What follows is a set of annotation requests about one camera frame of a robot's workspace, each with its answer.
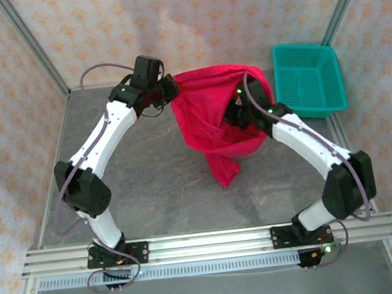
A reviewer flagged red towel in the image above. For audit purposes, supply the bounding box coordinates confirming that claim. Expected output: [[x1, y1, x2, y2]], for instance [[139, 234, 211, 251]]
[[167, 60, 285, 193]]

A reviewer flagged teal plastic basket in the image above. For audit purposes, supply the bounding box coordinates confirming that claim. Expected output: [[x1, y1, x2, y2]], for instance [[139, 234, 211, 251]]
[[271, 38, 350, 124]]

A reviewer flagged aluminium frame post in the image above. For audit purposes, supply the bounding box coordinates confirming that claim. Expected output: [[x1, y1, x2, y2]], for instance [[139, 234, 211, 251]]
[[0, 0, 72, 105], [317, 0, 377, 47]]

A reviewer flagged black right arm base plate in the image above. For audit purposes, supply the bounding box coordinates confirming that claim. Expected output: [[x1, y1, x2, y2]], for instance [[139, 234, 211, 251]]
[[269, 219, 335, 251]]

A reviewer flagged aluminium mounting rail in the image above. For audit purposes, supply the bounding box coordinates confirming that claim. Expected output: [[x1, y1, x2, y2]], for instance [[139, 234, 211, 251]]
[[19, 211, 392, 280]]

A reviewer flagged grey slotted cable duct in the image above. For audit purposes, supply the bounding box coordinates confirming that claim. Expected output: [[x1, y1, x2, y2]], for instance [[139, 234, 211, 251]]
[[37, 251, 302, 293]]

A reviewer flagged black cable bracket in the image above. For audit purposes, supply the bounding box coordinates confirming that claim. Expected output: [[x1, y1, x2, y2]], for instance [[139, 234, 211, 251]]
[[102, 267, 134, 291], [296, 246, 332, 271]]

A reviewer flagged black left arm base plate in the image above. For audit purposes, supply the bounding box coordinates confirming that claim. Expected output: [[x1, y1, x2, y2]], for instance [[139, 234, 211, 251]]
[[84, 240, 151, 271]]

